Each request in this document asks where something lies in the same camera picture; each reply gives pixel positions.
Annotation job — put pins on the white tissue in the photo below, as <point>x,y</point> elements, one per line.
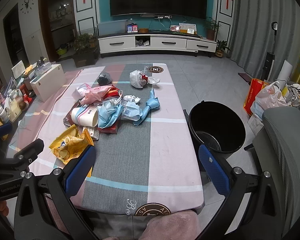
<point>131,98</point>

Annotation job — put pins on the white tv cabinet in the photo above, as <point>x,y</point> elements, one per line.
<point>132,42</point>

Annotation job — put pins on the blue patterned bag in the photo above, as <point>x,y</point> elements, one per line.
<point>151,104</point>

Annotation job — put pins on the light blue plastic wrapper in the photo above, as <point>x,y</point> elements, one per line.
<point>108,114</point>

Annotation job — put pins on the pink translucent bag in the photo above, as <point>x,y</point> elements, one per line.
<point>80,91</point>

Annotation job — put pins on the red cigarette carton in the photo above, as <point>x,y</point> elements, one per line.
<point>110,130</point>

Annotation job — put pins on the potted plant by curtain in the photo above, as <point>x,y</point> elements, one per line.
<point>222,47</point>

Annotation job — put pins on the red snack bag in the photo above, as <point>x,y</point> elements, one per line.
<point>112,92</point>

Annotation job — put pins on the black trash bin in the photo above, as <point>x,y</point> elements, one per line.
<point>217,126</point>

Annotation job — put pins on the black upright vacuum cleaner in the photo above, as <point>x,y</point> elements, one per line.
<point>270,56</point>

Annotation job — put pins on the red paper shopping bag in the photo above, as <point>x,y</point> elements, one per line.
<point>256,86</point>

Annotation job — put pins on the black plastic bag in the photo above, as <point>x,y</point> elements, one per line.
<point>104,79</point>

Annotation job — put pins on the white paper roll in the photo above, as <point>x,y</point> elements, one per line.
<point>284,74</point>

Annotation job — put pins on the potted plants on left stand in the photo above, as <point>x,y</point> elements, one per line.
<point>86,50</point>

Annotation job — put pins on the yellow chip bag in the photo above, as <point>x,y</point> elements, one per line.
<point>70,144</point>

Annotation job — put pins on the potted plant on cabinet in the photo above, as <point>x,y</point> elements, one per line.
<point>212,28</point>

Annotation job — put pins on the pink white plastic bag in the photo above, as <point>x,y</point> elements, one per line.
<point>269,97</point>

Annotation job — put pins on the clear storage box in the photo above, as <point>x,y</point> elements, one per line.
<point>112,27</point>

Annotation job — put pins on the grey curtain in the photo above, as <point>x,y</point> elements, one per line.
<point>262,26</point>

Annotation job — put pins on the clear printed plastic wrapper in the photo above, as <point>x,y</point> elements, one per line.
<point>132,111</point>

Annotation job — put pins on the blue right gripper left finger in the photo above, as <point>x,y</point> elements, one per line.
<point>77,169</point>

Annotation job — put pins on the white medicine box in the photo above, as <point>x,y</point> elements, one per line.
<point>94,132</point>

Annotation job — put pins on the pile of clothes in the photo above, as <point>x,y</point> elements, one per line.
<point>291,93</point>

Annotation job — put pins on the grey sofa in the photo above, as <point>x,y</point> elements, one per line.
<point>276,149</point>

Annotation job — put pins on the white paper cup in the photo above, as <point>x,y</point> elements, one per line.
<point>86,116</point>

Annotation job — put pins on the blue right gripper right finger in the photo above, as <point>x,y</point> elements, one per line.
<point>214,170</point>

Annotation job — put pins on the person's left hand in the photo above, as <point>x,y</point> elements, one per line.
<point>4,210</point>

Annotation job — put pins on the wall clock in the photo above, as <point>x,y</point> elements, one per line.
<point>26,6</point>

